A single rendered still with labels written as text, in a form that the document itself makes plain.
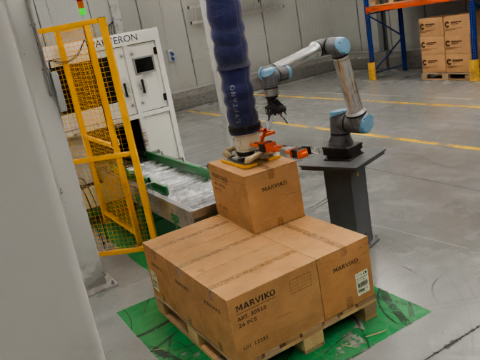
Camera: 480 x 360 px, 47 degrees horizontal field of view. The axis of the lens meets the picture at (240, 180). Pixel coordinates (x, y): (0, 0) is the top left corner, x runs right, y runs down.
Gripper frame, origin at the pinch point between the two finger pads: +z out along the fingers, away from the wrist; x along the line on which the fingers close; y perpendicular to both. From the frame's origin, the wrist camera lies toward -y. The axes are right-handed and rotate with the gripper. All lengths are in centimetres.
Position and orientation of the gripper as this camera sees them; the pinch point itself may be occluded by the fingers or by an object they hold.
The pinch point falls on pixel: (278, 127)
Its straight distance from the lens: 348.8
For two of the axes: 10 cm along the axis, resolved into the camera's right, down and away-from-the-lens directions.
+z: 1.7, 9.4, 2.8
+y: -5.0, -1.6, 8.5
